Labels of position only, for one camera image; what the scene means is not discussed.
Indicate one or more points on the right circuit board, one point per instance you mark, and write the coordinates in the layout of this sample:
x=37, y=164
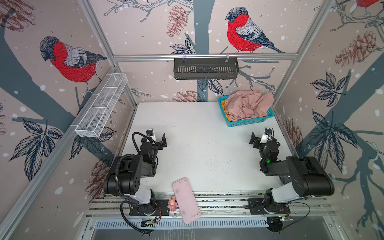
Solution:
x=281, y=218

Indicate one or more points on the pink shorts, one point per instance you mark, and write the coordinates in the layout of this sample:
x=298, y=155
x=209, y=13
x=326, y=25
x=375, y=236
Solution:
x=244, y=105

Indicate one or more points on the teal plastic basket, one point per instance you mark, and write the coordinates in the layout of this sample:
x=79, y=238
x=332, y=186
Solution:
x=221, y=100

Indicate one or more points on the aluminium frame crossbar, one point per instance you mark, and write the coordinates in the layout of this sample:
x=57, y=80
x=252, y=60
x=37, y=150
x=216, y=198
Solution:
x=165, y=58

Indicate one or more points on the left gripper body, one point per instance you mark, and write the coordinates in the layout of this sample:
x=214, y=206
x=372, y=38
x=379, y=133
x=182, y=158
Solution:
x=159, y=142

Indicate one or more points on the pink tray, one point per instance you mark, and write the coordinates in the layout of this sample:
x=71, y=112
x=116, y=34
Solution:
x=186, y=200

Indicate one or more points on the left circuit board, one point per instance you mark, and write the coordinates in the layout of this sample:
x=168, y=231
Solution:
x=148, y=224

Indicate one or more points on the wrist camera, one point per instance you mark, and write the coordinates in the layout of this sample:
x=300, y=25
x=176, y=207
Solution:
x=267, y=135
x=151, y=134

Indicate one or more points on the black hanging wire basket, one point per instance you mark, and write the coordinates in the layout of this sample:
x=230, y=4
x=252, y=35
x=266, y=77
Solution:
x=206, y=68

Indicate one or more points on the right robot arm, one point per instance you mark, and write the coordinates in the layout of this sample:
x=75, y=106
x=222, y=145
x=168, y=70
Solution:
x=308, y=178

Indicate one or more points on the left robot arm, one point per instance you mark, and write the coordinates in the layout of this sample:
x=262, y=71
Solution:
x=124, y=177

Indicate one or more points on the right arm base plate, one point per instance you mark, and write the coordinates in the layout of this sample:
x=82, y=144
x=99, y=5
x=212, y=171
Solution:
x=262, y=207

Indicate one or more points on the circuit board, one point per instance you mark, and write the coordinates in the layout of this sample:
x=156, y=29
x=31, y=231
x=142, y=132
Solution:
x=148, y=224
x=281, y=218

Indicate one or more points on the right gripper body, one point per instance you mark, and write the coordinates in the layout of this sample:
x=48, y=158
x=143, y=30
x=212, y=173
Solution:
x=258, y=142

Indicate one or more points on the small pink toy figure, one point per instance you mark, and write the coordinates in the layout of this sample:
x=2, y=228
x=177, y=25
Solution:
x=172, y=205

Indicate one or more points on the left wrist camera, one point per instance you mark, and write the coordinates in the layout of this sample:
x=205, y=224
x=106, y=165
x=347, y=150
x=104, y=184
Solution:
x=151, y=134

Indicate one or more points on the white wire mesh shelf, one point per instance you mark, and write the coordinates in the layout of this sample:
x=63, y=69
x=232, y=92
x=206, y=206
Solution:
x=99, y=112

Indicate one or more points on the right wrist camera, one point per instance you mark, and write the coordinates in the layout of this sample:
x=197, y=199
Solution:
x=267, y=135

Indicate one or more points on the orange shorts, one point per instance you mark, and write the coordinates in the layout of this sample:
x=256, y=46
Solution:
x=223, y=104

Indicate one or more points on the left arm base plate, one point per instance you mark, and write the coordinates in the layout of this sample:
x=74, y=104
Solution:
x=151, y=209

